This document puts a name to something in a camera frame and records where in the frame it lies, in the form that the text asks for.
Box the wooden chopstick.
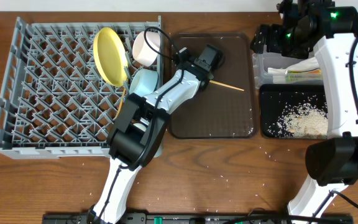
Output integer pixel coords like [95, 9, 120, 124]
[209, 80, 244, 91]
[114, 88, 127, 119]

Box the green orange snack wrapper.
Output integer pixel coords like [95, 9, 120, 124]
[268, 57, 323, 84]

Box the pink bowl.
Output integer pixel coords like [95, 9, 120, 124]
[132, 31, 160, 67]

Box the light blue bowl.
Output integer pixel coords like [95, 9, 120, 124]
[129, 68, 158, 97]

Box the yellow plate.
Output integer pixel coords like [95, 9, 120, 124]
[93, 27, 128, 87]

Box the white paper cup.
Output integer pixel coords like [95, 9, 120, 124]
[134, 123, 147, 132]

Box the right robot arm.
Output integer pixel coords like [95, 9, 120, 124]
[250, 1, 358, 223]

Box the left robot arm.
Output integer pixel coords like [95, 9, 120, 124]
[87, 45, 223, 223]

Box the clear plastic bin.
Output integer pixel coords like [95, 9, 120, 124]
[252, 50, 323, 89]

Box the dark brown serving tray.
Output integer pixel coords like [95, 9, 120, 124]
[169, 32, 259, 139]

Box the black rectangular tray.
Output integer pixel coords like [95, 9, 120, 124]
[259, 84, 328, 139]

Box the spilled rice pile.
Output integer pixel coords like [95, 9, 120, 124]
[266, 96, 328, 139]

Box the grey dish rack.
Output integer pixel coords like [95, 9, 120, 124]
[0, 18, 162, 159]

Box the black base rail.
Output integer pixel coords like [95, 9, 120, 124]
[42, 212, 354, 224]

